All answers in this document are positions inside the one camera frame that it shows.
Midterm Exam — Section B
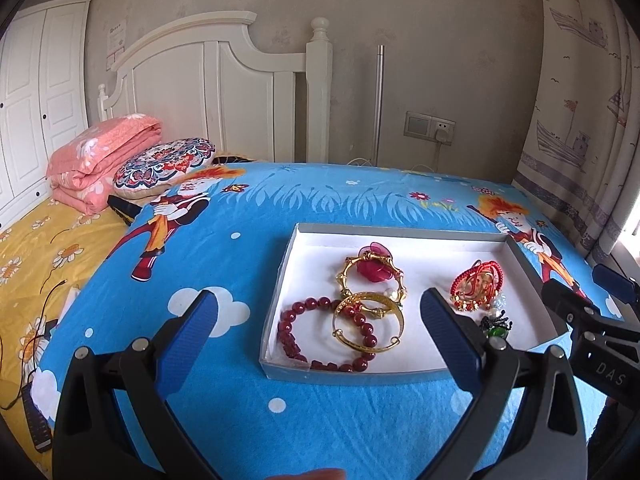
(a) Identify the metal pole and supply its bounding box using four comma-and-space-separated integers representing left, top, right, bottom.
369, 45, 386, 166

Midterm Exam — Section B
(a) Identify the red bead bracelet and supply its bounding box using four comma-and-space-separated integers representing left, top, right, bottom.
277, 297, 377, 373

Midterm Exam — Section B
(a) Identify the black cable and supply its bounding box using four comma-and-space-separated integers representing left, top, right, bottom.
0, 280, 68, 411

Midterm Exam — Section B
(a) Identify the thin gold bangle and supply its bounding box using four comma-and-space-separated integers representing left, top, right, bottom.
331, 294, 405, 357

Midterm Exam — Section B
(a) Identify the ship printed curtain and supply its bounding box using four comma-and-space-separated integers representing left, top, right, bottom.
510, 0, 640, 266

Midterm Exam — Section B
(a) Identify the black spider brooch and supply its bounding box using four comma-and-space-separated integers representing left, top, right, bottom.
479, 310, 513, 345

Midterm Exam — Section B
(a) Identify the dark cloth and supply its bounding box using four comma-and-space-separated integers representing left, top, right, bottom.
106, 195, 143, 225

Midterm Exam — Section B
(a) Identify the yellow flowered bed sheet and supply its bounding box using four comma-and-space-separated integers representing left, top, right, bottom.
0, 197, 131, 453

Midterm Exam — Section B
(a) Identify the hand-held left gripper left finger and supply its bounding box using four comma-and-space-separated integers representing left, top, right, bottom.
52, 289, 221, 480

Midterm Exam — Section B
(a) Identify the person's left hand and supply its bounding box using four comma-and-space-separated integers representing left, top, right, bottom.
265, 467, 347, 480

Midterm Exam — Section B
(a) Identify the white cable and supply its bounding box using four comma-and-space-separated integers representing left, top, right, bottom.
345, 141, 442, 171

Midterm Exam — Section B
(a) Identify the blue cartoon printed cloth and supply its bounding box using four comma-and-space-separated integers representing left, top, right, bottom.
37, 162, 623, 480

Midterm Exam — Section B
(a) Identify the paper wall notice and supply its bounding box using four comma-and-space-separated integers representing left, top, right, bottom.
106, 17, 128, 71

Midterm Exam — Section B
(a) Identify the patterned round pillow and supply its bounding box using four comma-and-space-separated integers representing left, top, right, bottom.
112, 137, 217, 196

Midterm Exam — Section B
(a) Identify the wall switch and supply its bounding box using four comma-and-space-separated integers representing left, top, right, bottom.
404, 111, 432, 138

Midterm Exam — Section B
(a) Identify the grey cardboard tray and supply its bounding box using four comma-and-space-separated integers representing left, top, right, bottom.
259, 222, 568, 386

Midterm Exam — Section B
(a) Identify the wall socket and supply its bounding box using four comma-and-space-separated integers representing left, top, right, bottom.
429, 116, 457, 145

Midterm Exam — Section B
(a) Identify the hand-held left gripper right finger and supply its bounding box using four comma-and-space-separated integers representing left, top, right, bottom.
420, 287, 588, 480

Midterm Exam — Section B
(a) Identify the white wooden headboard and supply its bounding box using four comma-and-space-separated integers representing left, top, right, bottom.
97, 11, 333, 163

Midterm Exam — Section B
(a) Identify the folded pink quilt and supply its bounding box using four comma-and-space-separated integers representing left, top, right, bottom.
46, 114, 165, 221

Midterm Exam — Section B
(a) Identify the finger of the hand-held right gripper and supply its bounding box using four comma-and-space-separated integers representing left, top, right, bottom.
593, 262, 640, 306
542, 280, 601, 333

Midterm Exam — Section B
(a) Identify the white wardrobe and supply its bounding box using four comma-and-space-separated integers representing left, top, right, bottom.
0, 0, 95, 231

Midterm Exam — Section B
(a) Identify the red flower ornament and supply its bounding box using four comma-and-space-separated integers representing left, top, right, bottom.
357, 242, 396, 283

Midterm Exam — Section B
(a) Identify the gold ring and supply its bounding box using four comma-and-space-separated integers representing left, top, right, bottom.
461, 275, 493, 302

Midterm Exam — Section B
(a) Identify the black remote control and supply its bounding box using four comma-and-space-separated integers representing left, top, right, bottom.
22, 394, 53, 453

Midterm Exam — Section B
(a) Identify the red string bracelet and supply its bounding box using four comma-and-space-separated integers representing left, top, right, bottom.
449, 259, 506, 312

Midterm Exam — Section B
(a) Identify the gold bamboo bangle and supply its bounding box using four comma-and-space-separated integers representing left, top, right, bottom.
337, 254, 405, 307

